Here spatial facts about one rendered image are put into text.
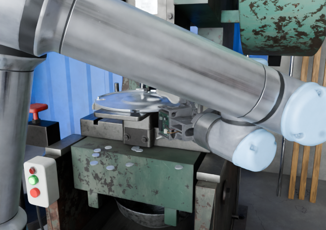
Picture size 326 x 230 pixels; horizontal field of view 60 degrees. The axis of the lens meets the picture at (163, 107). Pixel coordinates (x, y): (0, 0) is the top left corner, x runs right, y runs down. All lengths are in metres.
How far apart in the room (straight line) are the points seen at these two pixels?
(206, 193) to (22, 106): 0.47
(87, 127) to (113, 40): 0.72
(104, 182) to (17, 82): 0.54
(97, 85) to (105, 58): 2.17
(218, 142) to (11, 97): 0.35
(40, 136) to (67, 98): 1.68
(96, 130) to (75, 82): 1.64
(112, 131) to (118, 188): 0.18
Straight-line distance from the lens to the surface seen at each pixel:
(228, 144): 0.51
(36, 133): 0.97
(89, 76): 2.47
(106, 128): 0.94
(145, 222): 1.03
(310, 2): 0.63
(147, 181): 0.84
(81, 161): 0.93
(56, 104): 2.76
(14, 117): 0.45
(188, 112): 0.65
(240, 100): 0.33
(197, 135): 0.58
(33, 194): 0.92
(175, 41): 0.30
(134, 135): 0.87
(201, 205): 0.75
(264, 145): 0.50
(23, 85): 0.44
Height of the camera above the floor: 0.97
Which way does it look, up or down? 14 degrees down
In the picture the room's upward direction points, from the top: straight up
